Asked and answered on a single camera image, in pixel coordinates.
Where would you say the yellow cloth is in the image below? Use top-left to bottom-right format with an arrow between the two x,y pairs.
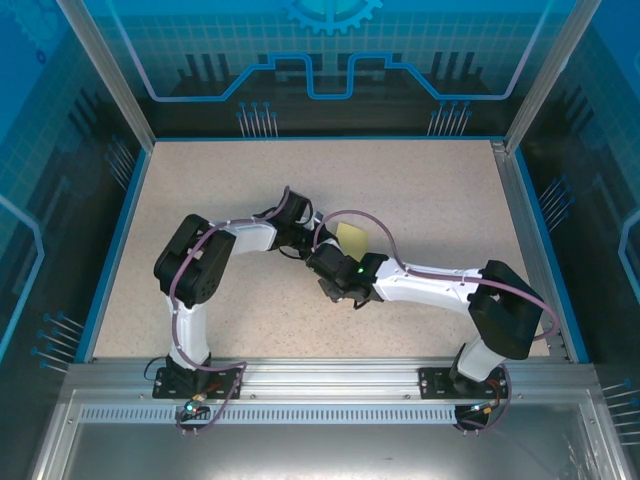
335,222 -> 370,261

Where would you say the grey metal sheet tray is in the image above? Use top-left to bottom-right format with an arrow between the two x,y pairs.
29,388 -> 624,480

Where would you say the thin blue table edge trim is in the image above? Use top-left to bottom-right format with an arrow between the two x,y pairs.
152,135 -> 507,143

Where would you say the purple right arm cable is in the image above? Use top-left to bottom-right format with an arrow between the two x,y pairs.
312,209 -> 560,434

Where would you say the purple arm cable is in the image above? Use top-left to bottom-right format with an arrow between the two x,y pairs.
312,209 -> 560,434
167,185 -> 294,436

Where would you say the long aluminium frame rail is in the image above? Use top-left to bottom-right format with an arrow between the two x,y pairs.
63,356 -> 601,401

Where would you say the slotted grey cable duct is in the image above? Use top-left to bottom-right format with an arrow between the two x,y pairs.
78,405 -> 461,425

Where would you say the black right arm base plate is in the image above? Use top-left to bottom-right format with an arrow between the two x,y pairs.
418,366 -> 506,400

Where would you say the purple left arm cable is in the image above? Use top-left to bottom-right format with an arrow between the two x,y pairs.
167,185 -> 294,436

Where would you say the aluminium side rail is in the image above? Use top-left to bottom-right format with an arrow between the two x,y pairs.
489,139 -> 574,364

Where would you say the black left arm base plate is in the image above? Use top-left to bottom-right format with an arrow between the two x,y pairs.
152,366 -> 245,400

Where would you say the aluminium frame post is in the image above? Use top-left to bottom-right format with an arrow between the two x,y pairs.
502,0 -> 604,154
55,0 -> 157,151

